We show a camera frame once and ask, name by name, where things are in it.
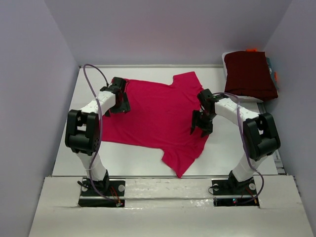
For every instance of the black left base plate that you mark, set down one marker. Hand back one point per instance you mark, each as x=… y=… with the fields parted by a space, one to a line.
x=113 y=197

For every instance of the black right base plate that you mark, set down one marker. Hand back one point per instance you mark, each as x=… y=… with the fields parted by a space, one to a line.
x=224 y=196

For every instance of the metal rail right side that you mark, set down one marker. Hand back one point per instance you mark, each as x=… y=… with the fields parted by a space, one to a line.
x=269 y=107

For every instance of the teal orange item beside stack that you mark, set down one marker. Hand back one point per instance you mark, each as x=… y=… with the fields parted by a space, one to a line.
x=273 y=74

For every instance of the dark red folded t-shirt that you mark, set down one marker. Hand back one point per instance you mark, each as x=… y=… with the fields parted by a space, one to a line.
x=249 y=74

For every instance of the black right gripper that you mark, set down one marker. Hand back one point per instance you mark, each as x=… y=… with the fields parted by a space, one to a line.
x=207 y=129

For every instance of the pink t-shirt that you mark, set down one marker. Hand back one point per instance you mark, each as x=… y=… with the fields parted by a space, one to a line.
x=160 y=117

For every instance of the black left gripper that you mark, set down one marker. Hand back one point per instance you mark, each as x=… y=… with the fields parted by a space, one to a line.
x=124 y=107

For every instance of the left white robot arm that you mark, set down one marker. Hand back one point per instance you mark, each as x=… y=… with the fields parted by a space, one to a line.
x=84 y=131

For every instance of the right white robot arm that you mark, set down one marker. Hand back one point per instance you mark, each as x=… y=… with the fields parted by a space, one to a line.
x=258 y=133

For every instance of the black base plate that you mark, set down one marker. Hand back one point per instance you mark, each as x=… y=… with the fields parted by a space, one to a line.
x=113 y=197
x=224 y=196

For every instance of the orange object behind stack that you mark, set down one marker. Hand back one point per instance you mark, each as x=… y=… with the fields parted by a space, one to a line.
x=251 y=50

